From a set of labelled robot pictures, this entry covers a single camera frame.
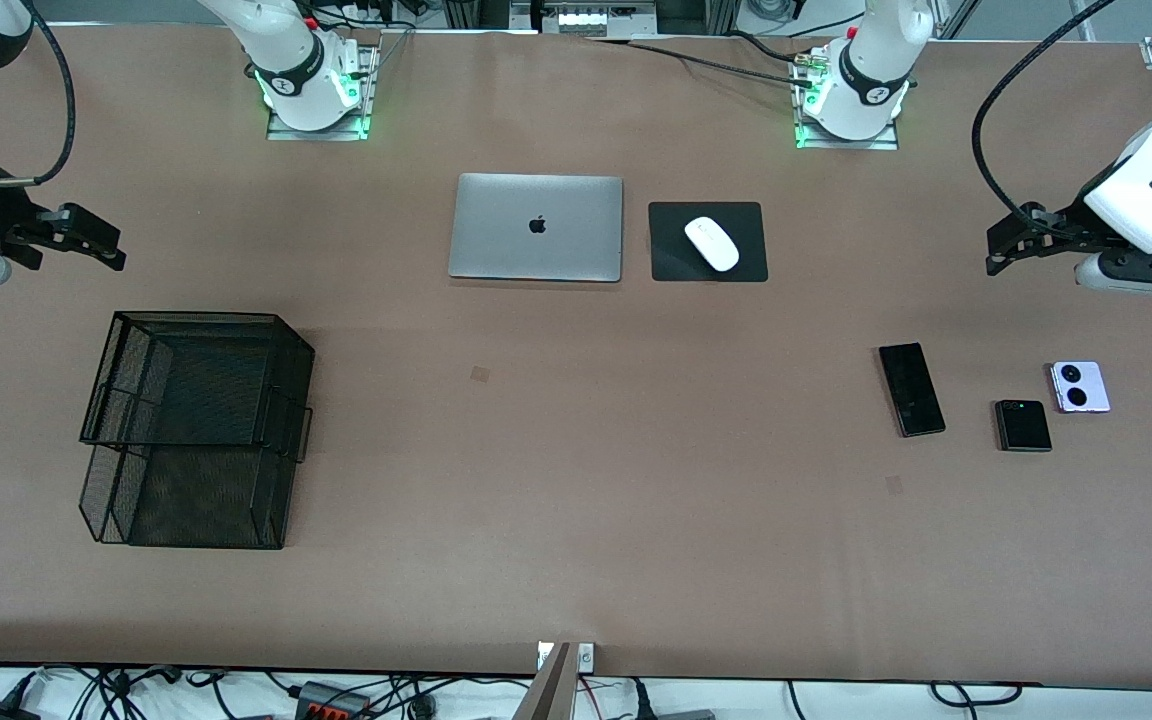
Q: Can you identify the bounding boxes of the thick black table cable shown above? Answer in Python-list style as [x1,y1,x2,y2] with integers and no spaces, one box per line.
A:
[721,30,807,65]

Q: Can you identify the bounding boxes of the lavender flip phone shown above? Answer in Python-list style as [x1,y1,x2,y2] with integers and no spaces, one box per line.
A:
[1050,361,1112,415]

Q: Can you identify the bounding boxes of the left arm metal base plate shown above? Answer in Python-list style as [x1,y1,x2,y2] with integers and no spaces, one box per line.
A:
[794,45,900,152]

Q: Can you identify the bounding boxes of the black slab smartphone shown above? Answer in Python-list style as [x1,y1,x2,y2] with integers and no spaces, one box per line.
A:
[878,342,947,439]

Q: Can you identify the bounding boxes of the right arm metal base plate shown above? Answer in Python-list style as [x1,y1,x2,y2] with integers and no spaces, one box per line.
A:
[266,45,379,142]

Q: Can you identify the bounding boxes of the black power strip red switches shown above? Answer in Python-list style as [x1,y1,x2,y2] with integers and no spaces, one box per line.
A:
[294,680,373,720]

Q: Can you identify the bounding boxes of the grey angled post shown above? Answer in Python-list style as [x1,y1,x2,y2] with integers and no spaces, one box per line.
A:
[514,642,573,720]

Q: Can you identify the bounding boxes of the black mouse pad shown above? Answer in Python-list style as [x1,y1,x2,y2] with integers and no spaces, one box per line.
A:
[648,201,769,283]

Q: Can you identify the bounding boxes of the aluminium frame with connector block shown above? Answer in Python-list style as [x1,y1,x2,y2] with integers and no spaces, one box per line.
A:
[511,0,657,36]

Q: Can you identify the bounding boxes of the black mesh two-tier tray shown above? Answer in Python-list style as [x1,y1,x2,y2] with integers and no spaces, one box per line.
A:
[79,311,316,550]

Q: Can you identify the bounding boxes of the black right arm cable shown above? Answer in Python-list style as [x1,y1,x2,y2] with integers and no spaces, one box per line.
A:
[0,0,78,189]

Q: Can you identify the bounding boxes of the black flip phone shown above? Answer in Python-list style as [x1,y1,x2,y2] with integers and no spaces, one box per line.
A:
[995,399,1054,453]

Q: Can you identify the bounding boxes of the thin black table cable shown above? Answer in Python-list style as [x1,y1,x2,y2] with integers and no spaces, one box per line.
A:
[586,36,817,89]

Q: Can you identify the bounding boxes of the white computer mouse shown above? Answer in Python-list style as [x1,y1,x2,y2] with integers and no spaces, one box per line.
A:
[684,216,741,273]

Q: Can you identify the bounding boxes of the black looped floor cable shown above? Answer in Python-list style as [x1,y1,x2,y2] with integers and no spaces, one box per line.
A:
[929,682,1024,707]

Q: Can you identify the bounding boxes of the silver closed laptop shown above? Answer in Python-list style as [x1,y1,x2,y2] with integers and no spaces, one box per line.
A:
[448,173,625,284]

